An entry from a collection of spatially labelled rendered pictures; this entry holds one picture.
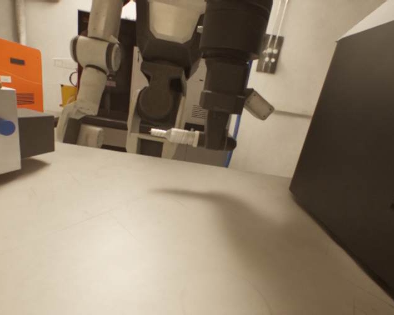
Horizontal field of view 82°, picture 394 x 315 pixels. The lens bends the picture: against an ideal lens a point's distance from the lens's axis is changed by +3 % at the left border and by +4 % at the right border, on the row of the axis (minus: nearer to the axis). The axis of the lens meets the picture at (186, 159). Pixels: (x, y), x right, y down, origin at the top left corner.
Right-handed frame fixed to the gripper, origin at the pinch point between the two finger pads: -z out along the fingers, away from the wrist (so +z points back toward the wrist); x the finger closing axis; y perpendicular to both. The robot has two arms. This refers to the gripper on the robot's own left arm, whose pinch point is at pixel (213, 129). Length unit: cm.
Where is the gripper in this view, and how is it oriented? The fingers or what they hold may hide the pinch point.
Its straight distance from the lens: 36.1
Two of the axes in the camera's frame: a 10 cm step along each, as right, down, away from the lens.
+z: 1.6, -9.4, -2.9
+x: 0.0, 3.0, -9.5
